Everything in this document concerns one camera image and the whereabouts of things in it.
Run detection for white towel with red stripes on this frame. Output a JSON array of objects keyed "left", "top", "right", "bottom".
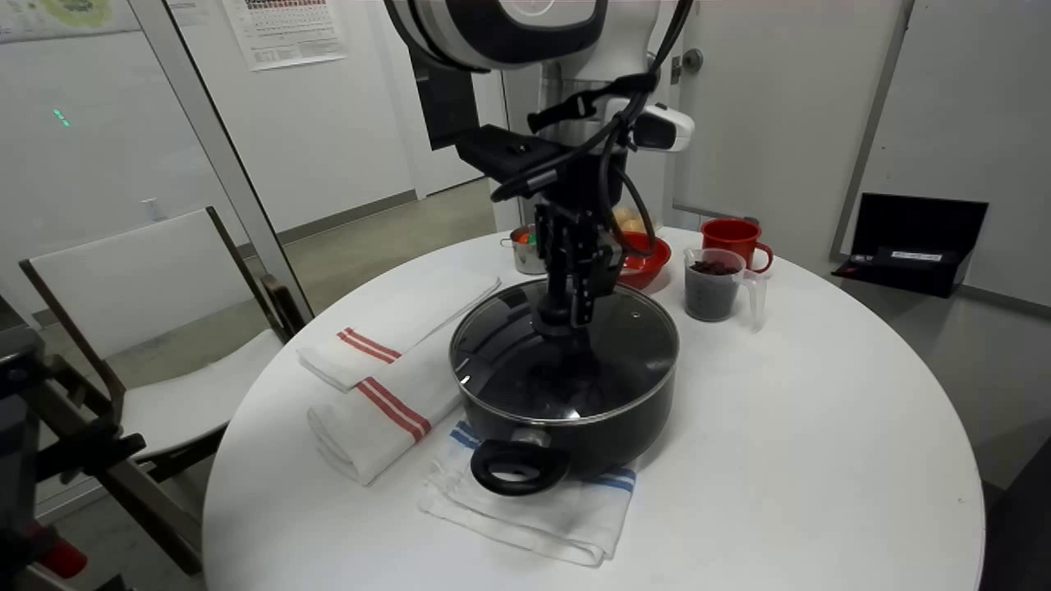
[
  {"left": 302, "top": 346, "right": 469, "bottom": 488},
  {"left": 294, "top": 266, "right": 505, "bottom": 395}
]

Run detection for white folding chair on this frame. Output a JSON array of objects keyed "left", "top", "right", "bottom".
[{"left": 16, "top": 205, "right": 317, "bottom": 579}]

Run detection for red mug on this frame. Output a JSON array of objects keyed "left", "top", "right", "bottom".
[{"left": 700, "top": 215, "right": 777, "bottom": 278}]

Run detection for small clear jar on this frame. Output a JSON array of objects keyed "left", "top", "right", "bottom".
[{"left": 505, "top": 221, "right": 547, "bottom": 278}]

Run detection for clear measuring cup, dark contents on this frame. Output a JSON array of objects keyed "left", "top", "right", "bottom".
[{"left": 679, "top": 242, "right": 772, "bottom": 328}]

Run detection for black pot with loop handles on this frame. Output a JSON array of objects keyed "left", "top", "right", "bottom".
[{"left": 445, "top": 275, "right": 682, "bottom": 499}]

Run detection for silver door handle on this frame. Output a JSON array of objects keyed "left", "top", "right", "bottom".
[{"left": 671, "top": 45, "right": 706, "bottom": 90}]

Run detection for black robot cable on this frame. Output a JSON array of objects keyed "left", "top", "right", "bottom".
[{"left": 489, "top": 0, "right": 700, "bottom": 259}]

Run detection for red bowl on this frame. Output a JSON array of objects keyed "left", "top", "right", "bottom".
[{"left": 609, "top": 226, "right": 676, "bottom": 295}]

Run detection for black equipment stand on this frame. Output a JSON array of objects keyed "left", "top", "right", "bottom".
[{"left": 0, "top": 293, "right": 148, "bottom": 591}]

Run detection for open black case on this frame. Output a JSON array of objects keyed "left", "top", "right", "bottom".
[{"left": 829, "top": 192, "right": 990, "bottom": 299}]

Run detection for white towel with blue stripes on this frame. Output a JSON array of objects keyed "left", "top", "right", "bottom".
[{"left": 415, "top": 416, "right": 639, "bottom": 572}]

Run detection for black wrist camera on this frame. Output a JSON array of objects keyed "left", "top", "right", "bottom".
[{"left": 453, "top": 121, "right": 579, "bottom": 205}]

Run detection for white wall poster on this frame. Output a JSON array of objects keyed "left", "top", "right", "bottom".
[{"left": 221, "top": 0, "right": 349, "bottom": 71}]

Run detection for glass pot lid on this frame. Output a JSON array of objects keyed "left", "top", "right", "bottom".
[{"left": 449, "top": 275, "right": 682, "bottom": 428}]

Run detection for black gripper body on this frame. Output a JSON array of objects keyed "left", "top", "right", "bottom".
[{"left": 527, "top": 169, "right": 627, "bottom": 262}]

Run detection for wall poster with green print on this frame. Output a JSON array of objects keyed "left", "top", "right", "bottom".
[{"left": 0, "top": 0, "right": 124, "bottom": 45}]

